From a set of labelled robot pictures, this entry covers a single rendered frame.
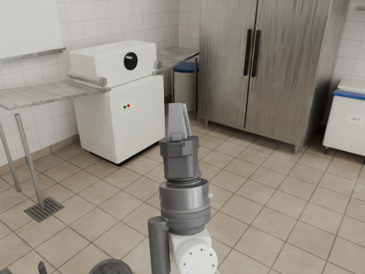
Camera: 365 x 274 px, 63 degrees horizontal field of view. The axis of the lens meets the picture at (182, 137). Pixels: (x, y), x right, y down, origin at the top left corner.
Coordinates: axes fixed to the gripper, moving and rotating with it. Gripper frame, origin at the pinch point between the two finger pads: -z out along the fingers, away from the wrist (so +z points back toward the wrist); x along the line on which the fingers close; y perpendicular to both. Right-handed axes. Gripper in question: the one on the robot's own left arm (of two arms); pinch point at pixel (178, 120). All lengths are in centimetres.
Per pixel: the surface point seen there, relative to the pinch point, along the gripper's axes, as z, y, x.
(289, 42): -67, -74, -265
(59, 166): 43, 177, -246
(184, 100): -27, 57, -405
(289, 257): 107, -46, -167
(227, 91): -28, -9, -317
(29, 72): -58, 190, -231
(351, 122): 17, -136, -286
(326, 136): 32, -116, -303
